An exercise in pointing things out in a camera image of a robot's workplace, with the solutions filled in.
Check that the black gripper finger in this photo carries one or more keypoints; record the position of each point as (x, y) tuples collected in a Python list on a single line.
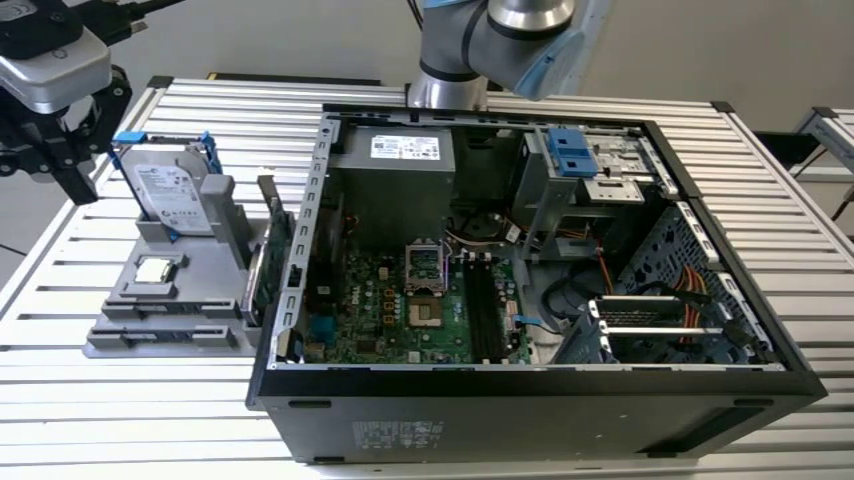
[(76, 180)]

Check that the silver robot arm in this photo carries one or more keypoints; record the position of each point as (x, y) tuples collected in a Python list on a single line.
[(454, 50)]

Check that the black RAM slot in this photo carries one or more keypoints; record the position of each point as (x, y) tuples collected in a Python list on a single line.
[(492, 310), (476, 310)]

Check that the hard disk in blue carrier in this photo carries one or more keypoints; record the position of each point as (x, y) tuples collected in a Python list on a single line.
[(167, 195)]

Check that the silver CPU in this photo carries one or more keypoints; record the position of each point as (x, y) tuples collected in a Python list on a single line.
[(155, 272)]

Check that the black table corner cap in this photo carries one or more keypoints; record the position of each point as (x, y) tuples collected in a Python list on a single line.
[(162, 82), (721, 107)]

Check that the grey parts rack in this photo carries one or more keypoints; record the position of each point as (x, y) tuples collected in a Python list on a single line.
[(207, 280)]

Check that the green graphics card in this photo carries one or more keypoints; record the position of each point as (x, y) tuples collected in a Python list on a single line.
[(272, 250)]

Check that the grey power supply unit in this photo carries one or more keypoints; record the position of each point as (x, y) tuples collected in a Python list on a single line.
[(394, 200)]

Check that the green motherboard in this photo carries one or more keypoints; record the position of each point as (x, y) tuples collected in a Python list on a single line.
[(374, 330)]

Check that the CPU socket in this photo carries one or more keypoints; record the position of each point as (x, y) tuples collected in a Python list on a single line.
[(427, 312)]

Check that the round black fan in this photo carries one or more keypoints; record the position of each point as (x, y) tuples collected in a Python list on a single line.
[(487, 223)]

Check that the blue plastic bay latch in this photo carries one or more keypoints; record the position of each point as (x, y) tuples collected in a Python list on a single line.
[(570, 150)]

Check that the black open PC case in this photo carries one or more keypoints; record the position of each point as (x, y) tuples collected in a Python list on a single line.
[(467, 415)]

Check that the metal disk bay cage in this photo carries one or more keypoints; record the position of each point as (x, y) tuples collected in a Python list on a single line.
[(654, 331)]

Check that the black panel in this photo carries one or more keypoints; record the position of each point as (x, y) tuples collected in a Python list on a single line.
[(783, 150)]

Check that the metal slat side table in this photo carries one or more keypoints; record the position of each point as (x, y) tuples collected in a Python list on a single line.
[(830, 127)]

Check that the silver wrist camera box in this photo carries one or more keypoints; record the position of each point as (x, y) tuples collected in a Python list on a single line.
[(67, 75)]

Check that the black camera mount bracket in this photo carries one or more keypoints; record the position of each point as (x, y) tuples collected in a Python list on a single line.
[(40, 35)]

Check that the grey metal drive bay bracket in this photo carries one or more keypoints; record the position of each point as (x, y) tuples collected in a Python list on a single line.
[(554, 200)]

